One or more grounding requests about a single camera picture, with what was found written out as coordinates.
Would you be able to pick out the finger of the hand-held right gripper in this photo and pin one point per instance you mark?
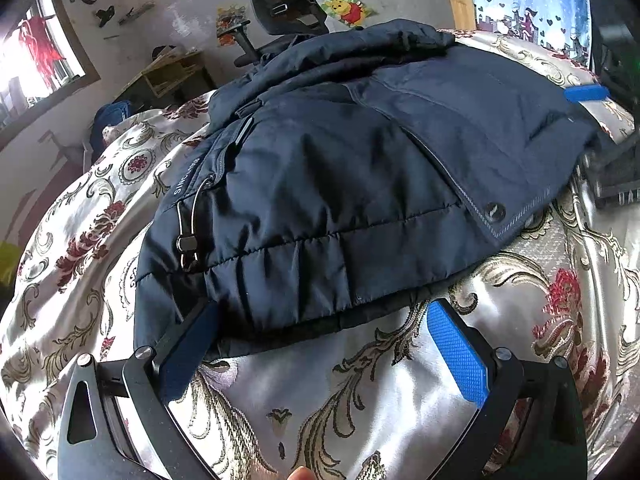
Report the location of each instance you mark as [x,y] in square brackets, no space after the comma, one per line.
[585,94]

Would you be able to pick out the black wall hook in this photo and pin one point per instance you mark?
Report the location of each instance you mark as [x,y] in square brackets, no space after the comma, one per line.
[105,16]

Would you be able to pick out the red hanging garment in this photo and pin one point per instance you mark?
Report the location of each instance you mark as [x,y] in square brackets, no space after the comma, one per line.
[42,45]

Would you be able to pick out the small colourful wall poster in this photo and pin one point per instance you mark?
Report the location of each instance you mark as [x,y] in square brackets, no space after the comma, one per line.
[231,19]

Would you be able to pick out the dark navy padded jacket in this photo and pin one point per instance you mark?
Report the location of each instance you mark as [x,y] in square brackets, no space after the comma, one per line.
[350,185]

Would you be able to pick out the wooden desk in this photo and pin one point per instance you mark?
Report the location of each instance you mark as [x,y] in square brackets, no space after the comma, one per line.
[170,80]

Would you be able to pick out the blue backpack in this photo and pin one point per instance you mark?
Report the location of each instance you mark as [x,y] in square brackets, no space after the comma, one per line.
[110,120]

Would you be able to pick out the yellow cloth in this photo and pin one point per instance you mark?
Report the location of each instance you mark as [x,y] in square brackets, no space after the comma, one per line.
[7,262]

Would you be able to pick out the person's left hand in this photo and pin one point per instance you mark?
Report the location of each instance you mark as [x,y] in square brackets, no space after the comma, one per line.
[301,473]

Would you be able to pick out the light wooden cabinet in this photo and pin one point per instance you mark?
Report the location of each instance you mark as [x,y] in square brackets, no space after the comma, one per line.
[460,2]

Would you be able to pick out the floral satin bedspread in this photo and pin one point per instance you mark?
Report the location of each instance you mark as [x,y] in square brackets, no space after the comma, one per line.
[400,410]

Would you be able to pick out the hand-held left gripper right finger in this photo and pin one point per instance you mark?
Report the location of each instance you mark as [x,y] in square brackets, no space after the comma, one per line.
[460,355]

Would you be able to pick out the blue printed curtain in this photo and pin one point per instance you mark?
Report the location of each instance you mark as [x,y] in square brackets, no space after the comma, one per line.
[530,0]

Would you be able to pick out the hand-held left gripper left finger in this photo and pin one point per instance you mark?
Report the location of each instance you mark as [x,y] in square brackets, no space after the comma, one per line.
[190,355]

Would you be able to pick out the small wall shelf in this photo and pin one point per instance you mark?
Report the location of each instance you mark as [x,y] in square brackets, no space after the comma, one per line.
[136,12]

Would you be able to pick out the wooden framed window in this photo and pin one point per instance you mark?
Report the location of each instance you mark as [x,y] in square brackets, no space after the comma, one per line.
[30,60]

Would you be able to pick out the yellow bear wall poster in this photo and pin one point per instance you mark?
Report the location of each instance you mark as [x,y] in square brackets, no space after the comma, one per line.
[347,9]

